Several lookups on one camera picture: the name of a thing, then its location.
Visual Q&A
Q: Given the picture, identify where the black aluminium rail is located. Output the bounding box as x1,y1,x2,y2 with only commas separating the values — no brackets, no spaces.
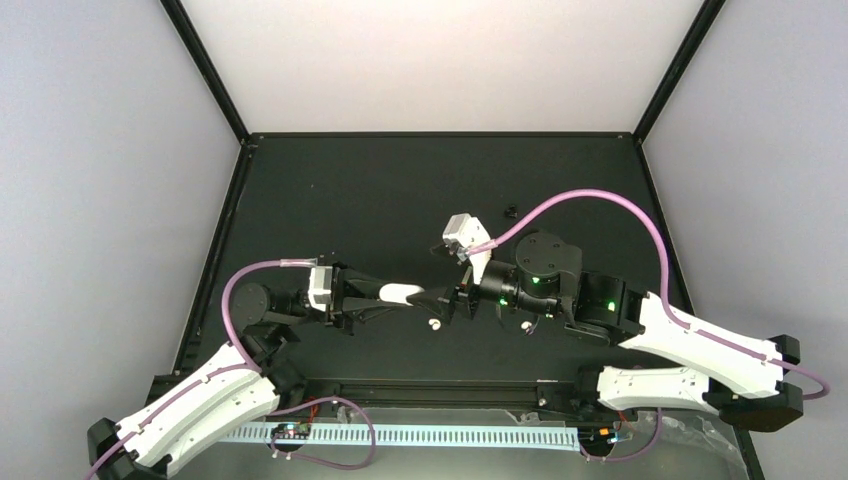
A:
148,374,743,425

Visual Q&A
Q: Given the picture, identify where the black frame post left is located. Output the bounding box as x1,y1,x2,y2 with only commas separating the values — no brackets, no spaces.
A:
160,0,250,144

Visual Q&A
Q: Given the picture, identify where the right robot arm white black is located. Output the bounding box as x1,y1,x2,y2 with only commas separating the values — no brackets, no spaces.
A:
404,231,804,433

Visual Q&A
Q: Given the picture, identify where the black frame post right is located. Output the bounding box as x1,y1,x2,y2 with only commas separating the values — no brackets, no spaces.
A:
632,0,726,146

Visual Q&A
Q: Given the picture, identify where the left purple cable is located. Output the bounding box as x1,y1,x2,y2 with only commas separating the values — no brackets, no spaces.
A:
82,258,318,480

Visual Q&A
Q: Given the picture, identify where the light blue cable duct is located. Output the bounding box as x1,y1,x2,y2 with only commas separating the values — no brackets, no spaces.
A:
221,422,580,452

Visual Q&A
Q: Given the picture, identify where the purple cable loop bottom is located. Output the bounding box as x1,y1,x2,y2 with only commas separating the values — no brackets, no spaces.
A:
268,396,378,472

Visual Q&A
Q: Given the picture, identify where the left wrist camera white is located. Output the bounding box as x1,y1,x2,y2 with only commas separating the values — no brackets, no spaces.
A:
307,266,334,312

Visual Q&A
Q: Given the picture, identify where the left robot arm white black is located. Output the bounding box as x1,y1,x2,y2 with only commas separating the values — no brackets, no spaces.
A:
85,258,423,479

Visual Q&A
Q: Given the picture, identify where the white earbud charging case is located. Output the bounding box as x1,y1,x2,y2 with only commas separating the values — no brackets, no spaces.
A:
378,283,425,306

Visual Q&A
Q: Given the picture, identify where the black frame post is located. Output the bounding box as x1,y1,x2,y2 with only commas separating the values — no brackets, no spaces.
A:
632,0,726,146
160,0,250,144

